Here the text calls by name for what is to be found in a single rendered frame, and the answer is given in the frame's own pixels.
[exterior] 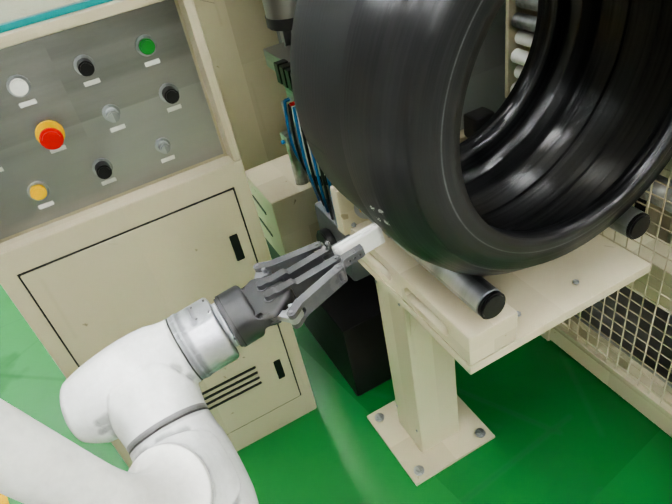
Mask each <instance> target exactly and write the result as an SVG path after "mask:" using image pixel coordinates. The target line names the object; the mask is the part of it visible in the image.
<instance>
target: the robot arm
mask: <svg viewBox="0 0 672 504"><path fill-rule="evenodd" d="M384 242H385V239H384V236H383V232H382V229H381V228H380V227H379V226H378V225H377V224H376V223H375V222H373V223H371V224H370V225H368V226H366V227H365V228H363V229H361V230H360V231H358V232H356V233H355V234H353V235H350V236H347V237H345V238H344V239H342V240H341V241H338V242H337V243H335V244H333V245H332V246H331V245H330V242H329V241H324V245H325V246H324V245H322V243H321V242H320V241H317V242H314V243H312V244H309V245H307V246H305V247H302V248H300V249H297V250H295V251H292V252H290V253H287V254H285V255H283V256H280V257H278V258H275V259H273V260H270V261H265V262H259V263H256V264H255V265H254V266H253V268H254V270H255V272H256V273H255V277H254V279H252V280H250V281H249V282H248V283H247V284H246V285H245V286H244V287H243V288H240V287H239V286H237V285H234V286H232V287H231V288H229V289H227V290H225V291H224V292H222V293H220V294H219V295H217V296H215V299H213V301H214V302H215V303H213V304H210V303H209V301H208V300H207V299H206V298H201V299H199V300H197V301H196V302H194V303H192V304H191V305H189V306H187V307H186V308H184V309H182V310H180V311H179V312H177V313H175V314H172V315H170V317H168V318H167V319H165V320H163V321H161V322H158V323H156V324H153V325H149V326H145V327H142V328H139V329H137V330H135V331H133V332H131V333H129V334H127V335H125V336H124V337H122V338H120V339H118V340H117V341H115V342H113V343H112V344H110V345H109V346H107V347H106V348H104V349H103V350H101V351H100V352H98V353H97V354H96V355H94V356H93V357H92V358H90V359H89V360H88V361H86V362H85V363H84V364H83V365H82V366H80V367H79V368H78V369H77V370H76V371H75V372H74V373H72V374H71V375H70V376H69V377H68V378H67V379H66V381H65V382H64V383H63V385H62V387H61V389H60V406H61V411H62V414H63V417H64V419H65V422H66V424H67V426H68V428H69V429H70V431H71V432H72V434H73V435H74V436H75V437H76V438H77V439H78V440H80V441H82V442H86V443H109V442H112V441H114V440H116V439H118V438H119V440H120V441H121V442H122V444H123V445H124V447H125V448H126V450H127V452H128V453H129V455H130V457H131V460H132V462H133V464H132V465H131V467H130V468H129V470H128V472H127V471H124V470H121V469H119V468H117V467H115V466H113V465H111V464H109V463H107V462H105V461H103V460H102V459H100V458H98V457H97V456H95V455H93V454H92V453H90V452H88V451H87V450H85V449H83V448H82V447H80V446H78V445H77V444H75V443H73V442H72V441H70V440H68V439H67V438H65V437H64V436H62V435H60V434H59V433H57V432H55V431H54V430H52V429H50V428H49V427H47V426H45V425H44V424H42V423H40V422H39V421H37V420H35V419H34V418H32V417H30V416H29V415H27V414H26V413H24V412H22V411H21V410H19V409H17V408H16V407H14V406H12V405H11V404H9V403H7V402H6V401H4V400H2V399H1V398H0V494H3V495H5V496H7V497H10V498H12V499H14V500H17V501H19V502H21V503H24V504H259V503H258V499H257V495H256V492H255V489H254V486H253V484H252V482H251V479H250V477H249V475H248V473H247V471H246V469H245V467H244V465H243V463H242V461H241V459H240V457H239V455H238V453H237V451H236V450H235V448H234V446H233V444H232V443H231V441H230V439H229V438H228V436H227V435H226V433H225V431H224V430H223V428H222V427H221V426H220V425H219V424H218V423H217V421H216V420H215V418H214V417H213V415H212V414H211V412H210V410H209V409H208V407H207V405H206V403H205V400H204V398H203V395H202V392H201V389H200V386H199V384H198V383H199V382H201V381H202V380H203V379H205V378H208V377H210V376H211V375H212V374H213V373H215V372H217V371H218V370H220V369H221V368H223V367H225V366H226V365H228V364H229V363H231V362H233V361H234V360H236V359H238V357H239V352H238V350H237V348H236V347H237V346H239V345H240V346H241V347H243V346H244V347H246V346H248V345H250V344H251V343H253V342H255V341H256V340H258V339H259V338H261V337H263V336H264V335H265V330H266V328H268V327H270V326H273V325H277V324H279V323H281V322H282V321H283V322H288V323H291V324H292V326H293V327H294V328H295V329H298V328H300V327H301V326H302V325H303V323H304V321H305V320H306V318H307V317H308V315H309V314H311V313H312V312H313V311H314V310H315V309H316V308H317V307H319V306H320V305H321V304H322V303H323V302H324V301H325V300H326V299H328V298H329V297H330V296H331V295H332V294H333V293H334V292H336V291H337V290H338V289H339V288H340V287H341V286H342V285H343V284H345V283H346V282H347V281H348V277H347V271H346V268H347V267H348V266H350V265H352V264H353V263H355V262H357V261H358V260H359V259H362V258H363V257H364V256H365V255H366V253H368V252H370V251H371V250H373V249H374V248H376V247H378V246H379V245H381V244H383V243H384ZM314 251H315V252H314Z"/></svg>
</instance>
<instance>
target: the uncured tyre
mask: <svg viewBox="0 0 672 504"><path fill-rule="evenodd" d="M504 1H505V0H297V2H296V7H295V12H294V18H293V25H292V34H291V48H290V69H291V82H292V91H293V97H294V102H295V107H296V111H297V115H298V118H299V121H300V124H301V127H302V130H303V133H304V135H305V138H306V139H308V140H309V141H310V142H311V143H313V144H314V145H315V146H317V147H318V148H319V149H320V150H322V151H323V152H324V153H325V154H327V155H328V157H329V158H328V157H327V156H326V155H324V154H323V153H322V152H321V151H319V150H318V149H317V148H316V147H314V146H313V145H312V144H311V143H309V142H308V141H307V143H308V145H309V147H310V150H311V152H312V154H313V156H314V158H315V160H316V162H317V163H318V165H319V167H320V168H321V170H322V171H323V173H324V174H325V176H326V177H327V178H328V180H329V181H330V182H331V183H332V184H333V186H334V187H335V188H336V189H337V190H338V191H339V192H340V193H341V194H342V195H343V196H345V197H346V198H347V199H348V200H349V201H350V202H352V203H353V204H354V205H355V206H356V207H357V208H358V209H360V210H361V211H362V212H363V213H364V214H365V215H366V216H368V217H369V218H370V219H371V220H372V221H373V222H375V223H376V224H377V225H378V226H379V227H380V228H381V229H383V230H384V231H385V232H386V233H387V234H388V235H389V236H391V237H392V238H393V239H394V240H395V241H396V242H398V243H399V244H400V245H401V246H402V247H403V248H405V249H406V250H407V251H409V252H410V253H411V254H413V255H415V256H416V257H418V258H420V259H422V260H424V261H426V262H428V263H431V264H433V265H436V266H439V267H442V268H444V269H447V270H450V271H453V272H457V273H461V274H467V275H476V276H489V275H499V274H506V273H510V272H515V271H518V270H522V269H525V268H529V267H532V266H536V265H539V264H543V263H546V262H549V261H551V260H554V259H557V258H559V257H561V256H563V255H566V254H568V253H570V252H572V251H573V250H575V249H577V248H579V247H580V246H582V245H584V244H585V243H587V242H589V241H590V240H592V239H593V238H594V237H596V236H597V235H599V234H600V233H601V232H603V231H604V230H605V229H606V228H608V227H609V226H610V225H611V224H613V223H614V222H615V221H616V220H617V219H618V218H620V217H621V216H622V215H623V214H624V213H625V212H626V211H627V210H628V209H629V208H630V207H631V206H632V205H633V204H634V203H635V202H636V201H637V200H638V199H639V198H640V197H641V196H642V195H643V193H644V192H645V191H646V190H647V189H648V188H649V187H650V185H651V184H652V183H653V182H654V181H655V179H656V178H657V177H658V176H659V174H660V173H661V172H662V170H663V169H664V168H665V166H666V165H667V164H668V162H669V161H670V159H671V158H672V0H538V12H537V20H536V26H535V32H534V36H533V40H532V44H531V47H530V51H529V54H528V57H527V59H526V62H525V64H524V67H523V69H522V71H521V74H520V76H519V78H518V80H517V82H516V83H515V85H514V87H513V89H512V90H511V92H510V94H509V95H508V97H507V98H506V100H505V101H504V102H503V104H502V105H501V107H500V108H499V109H498V110H497V112H496V113H495V114H494V115H493V116H492V117H491V118H490V119H489V121H488V122H487V123H486V124H485V125H483V126H482V127H481V128H480V129H479V130H478V131H477V132H475V133H474V134H473V135H472V136H470V137H469V138H468V139H466V140H465V141H463V142H461V143H460V127H461V118H462V111H463V105H464V100H465V96H466V91H467V87H468V83H469V80H470V77H471V73H472V70H473V67H474V64H475V61H476V59H477V56H478V53H479V51H480V48H481V46H482V44H483V41H484V39H485V37H486V35H487V33H488V30H489V28H490V26H491V24H492V22H493V21H494V19H495V17H496V15H497V13H498V11H499V10H500V8H501V6H502V5H503V3H504ZM367 201H368V202H369V203H371V204H373V205H376V206H379V207H382V208H383V209H384V211H385V214H386V216H387V217H388V219H389V221H390V223H391V224H392V226H393V228H394V229H393V228H390V227H387V226H385V225H382V224H381V223H380V222H378V220H377V219H376V217H375V215H374V214H373V212H372V210H371V208H370V207H369V205H368V203H367Z"/></svg>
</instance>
